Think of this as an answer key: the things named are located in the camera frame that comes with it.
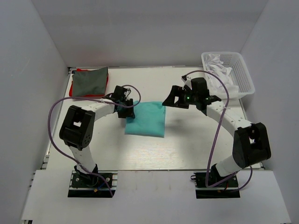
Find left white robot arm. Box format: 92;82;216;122
59;85;135;186

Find crumpled white t shirt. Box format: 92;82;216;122
204;54;239;96

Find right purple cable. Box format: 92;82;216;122
181;70;253;193

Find white plastic basket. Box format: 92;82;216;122
201;51;255;99

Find purple cable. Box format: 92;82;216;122
181;70;253;193
48;84;142;196

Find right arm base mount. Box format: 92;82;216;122
190;171;240;199

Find folded red t shirt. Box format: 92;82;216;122
68;68;110;98

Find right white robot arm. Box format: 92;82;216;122
162;77;271;186

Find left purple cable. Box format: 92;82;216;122
48;84;142;196

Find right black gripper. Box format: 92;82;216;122
163;85;199;109

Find folded grey t shirt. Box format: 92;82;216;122
71;66;109;97

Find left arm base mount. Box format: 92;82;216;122
68;170;118;198

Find teal polo shirt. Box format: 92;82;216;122
124;101;166;138

